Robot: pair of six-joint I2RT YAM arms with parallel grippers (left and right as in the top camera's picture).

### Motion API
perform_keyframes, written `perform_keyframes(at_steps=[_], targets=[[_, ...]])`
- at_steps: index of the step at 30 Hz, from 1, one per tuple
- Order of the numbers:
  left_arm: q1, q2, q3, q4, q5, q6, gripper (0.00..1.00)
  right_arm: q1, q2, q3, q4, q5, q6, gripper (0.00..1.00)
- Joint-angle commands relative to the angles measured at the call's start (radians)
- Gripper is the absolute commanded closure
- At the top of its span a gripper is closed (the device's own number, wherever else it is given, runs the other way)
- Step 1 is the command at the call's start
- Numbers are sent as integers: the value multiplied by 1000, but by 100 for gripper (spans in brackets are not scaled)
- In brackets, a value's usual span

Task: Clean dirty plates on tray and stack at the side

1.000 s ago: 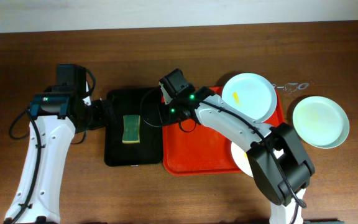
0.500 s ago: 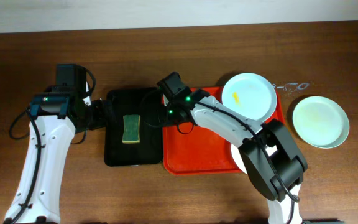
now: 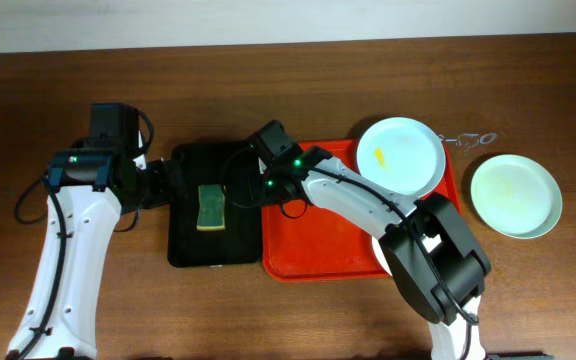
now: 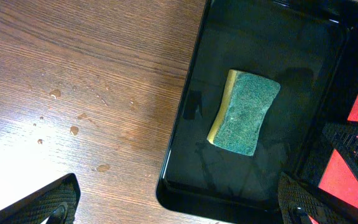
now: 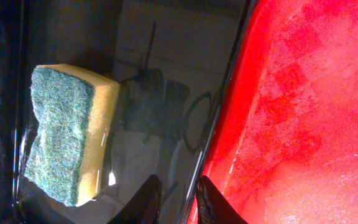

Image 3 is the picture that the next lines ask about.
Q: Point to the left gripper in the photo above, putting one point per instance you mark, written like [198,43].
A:
[169,182]

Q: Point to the black plastic tray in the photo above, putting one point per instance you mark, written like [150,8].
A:
[233,166]

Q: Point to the green yellow sponge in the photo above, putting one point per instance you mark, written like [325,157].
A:
[211,213]

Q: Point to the pale green plate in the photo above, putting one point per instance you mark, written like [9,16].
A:
[516,196]

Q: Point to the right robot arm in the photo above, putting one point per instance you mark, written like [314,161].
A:
[437,265]

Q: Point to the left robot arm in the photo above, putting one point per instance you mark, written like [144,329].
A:
[90,186]

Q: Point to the red plastic tray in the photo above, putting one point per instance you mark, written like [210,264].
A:
[312,244]

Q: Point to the light blue plate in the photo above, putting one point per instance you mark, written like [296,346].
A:
[403,155]

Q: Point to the white plate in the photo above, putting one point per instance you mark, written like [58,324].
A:
[379,255]

